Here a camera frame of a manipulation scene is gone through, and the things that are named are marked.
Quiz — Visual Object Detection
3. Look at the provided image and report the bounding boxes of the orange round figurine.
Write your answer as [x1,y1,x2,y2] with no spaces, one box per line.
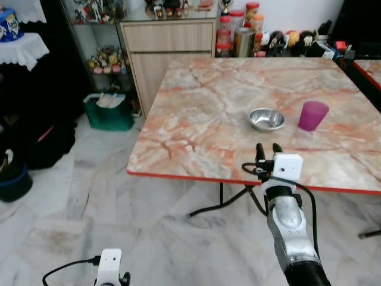
[286,30,300,47]

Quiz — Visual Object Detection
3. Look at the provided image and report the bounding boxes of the blue printed tin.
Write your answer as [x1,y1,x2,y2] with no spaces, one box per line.
[0,7,24,43]

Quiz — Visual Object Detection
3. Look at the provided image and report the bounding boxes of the black round bin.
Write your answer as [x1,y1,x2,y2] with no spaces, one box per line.
[0,149,34,203]

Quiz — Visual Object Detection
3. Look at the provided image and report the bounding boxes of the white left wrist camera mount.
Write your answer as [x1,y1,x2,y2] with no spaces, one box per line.
[95,249,123,286]

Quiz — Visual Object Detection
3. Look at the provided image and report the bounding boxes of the purple plastic cup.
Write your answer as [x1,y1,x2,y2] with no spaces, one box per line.
[298,101,330,132]

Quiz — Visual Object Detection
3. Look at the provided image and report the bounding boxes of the steel canister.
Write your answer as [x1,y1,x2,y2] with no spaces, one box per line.
[233,27,256,58]

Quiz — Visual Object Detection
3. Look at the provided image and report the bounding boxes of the white lace cloth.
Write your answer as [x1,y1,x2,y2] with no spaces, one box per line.
[0,33,50,71]
[0,0,47,24]

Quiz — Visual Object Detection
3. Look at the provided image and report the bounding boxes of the small red lid jar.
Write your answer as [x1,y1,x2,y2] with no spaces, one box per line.
[216,43,232,58]

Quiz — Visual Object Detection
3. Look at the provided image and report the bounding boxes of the glass display shelf with figurines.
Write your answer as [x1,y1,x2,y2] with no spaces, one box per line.
[60,0,130,96]

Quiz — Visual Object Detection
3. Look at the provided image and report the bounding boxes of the red lid jar orange contents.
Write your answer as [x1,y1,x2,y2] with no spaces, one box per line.
[245,2,261,18]

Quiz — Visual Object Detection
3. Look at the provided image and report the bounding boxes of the steel bowl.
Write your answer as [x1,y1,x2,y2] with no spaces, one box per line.
[248,108,286,133]

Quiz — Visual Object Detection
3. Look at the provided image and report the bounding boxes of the black bag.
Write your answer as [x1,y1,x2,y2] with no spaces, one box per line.
[21,116,77,170]

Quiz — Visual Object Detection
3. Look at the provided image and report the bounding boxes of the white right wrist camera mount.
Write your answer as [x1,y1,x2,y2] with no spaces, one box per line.
[262,153,304,197]

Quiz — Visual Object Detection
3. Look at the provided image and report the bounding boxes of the light wooden cabinet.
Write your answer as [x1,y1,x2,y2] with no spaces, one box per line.
[119,18,218,117]

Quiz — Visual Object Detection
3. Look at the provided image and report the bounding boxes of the red cap plastic bottle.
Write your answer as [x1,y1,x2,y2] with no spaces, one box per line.
[217,16,233,47]

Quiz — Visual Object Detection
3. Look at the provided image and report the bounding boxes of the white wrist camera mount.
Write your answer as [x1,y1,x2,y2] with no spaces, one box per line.
[95,249,123,286]
[262,153,304,197]

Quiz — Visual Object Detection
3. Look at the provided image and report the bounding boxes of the green plastic basket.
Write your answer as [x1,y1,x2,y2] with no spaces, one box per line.
[83,92,135,132]

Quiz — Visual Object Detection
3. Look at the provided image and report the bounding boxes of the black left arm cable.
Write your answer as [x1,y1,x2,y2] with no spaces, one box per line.
[42,256,102,286]

